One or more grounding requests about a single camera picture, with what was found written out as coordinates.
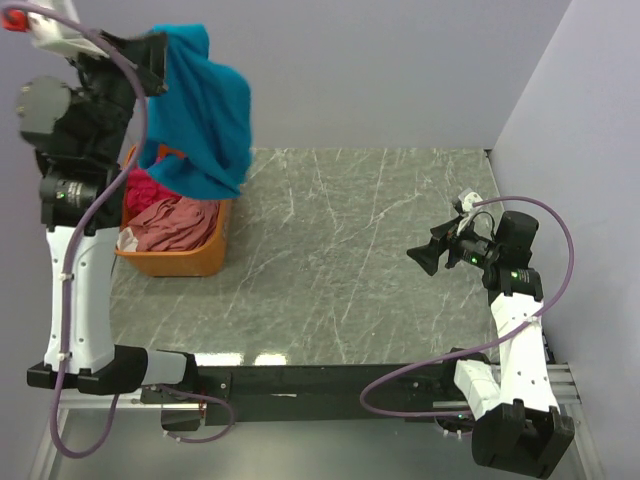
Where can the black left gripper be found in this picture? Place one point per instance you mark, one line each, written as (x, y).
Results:
(148, 54)

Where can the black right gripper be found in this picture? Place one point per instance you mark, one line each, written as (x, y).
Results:
(428, 255)

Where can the blue t shirt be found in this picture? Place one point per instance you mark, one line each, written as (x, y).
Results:
(199, 136)

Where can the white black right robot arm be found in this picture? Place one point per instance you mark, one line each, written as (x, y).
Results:
(519, 427)

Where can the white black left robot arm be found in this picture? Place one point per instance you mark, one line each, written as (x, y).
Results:
(76, 134)

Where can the magenta t shirt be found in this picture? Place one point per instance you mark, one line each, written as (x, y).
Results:
(142, 191)

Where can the dusty pink t shirt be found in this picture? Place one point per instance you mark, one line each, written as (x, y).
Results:
(175, 225)

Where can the white cloth in basket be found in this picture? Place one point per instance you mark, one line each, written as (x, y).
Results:
(127, 241)

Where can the orange plastic laundry basket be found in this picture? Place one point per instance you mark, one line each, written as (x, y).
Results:
(204, 261)

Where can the black base crossbeam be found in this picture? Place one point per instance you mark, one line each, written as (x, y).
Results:
(308, 393)

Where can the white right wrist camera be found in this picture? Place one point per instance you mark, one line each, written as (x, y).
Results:
(467, 205)

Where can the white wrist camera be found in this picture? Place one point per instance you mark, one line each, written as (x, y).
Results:
(50, 35)
(467, 205)

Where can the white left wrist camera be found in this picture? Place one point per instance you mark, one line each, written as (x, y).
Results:
(50, 35)

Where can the aluminium frame rail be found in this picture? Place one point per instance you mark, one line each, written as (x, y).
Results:
(561, 382)

